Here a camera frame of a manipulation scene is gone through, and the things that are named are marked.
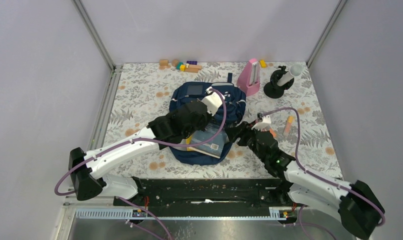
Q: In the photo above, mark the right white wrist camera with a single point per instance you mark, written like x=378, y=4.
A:
x=262, y=123

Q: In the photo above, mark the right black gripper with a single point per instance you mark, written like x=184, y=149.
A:
x=241, y=130

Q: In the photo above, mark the navy blue student backpack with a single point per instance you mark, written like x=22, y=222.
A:
x=228, y=115

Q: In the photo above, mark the plain yellow book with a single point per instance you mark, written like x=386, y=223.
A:
x=187, y=142

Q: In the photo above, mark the dark blue paperback book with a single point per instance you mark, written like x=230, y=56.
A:
x=217, y=147

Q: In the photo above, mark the floral patterned table mat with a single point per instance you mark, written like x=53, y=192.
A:
x=145, y=90

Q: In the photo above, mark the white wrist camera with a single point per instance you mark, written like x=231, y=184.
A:
x=213, y=101
x=262, y=123

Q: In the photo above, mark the slotted grey cable duct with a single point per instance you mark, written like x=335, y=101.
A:
x=263, y=213

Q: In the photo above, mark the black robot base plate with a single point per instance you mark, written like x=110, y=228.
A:
x=235, y=193

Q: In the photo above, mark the black stand with white tube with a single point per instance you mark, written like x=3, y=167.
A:
x=281, y=80

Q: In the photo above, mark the orange pink highlighter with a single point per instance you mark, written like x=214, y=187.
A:
x=288, y=125

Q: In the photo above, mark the pink metronome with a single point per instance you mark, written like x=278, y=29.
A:
x=249, y=79

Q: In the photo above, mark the purple wooden block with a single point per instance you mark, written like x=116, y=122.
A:
x=192, y=62

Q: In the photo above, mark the tan wooden cube block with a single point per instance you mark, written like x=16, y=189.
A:
x=164, y=62

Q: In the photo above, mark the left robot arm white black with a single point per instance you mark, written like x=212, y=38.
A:
x=89, y=171

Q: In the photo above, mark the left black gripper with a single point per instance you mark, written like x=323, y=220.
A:
x=209, y=119

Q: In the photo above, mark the orange grey marker pen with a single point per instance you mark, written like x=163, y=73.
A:
x=274, y=134

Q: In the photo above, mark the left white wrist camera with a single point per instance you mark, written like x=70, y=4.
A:
x=213, y=101

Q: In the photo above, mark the long tan wooden block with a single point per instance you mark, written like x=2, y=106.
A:
x=191, y=68

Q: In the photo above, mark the round tan wooden block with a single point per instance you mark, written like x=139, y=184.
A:
x=175, y=62

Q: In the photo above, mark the teal wooden block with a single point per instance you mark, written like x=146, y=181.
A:
x=179, y=64

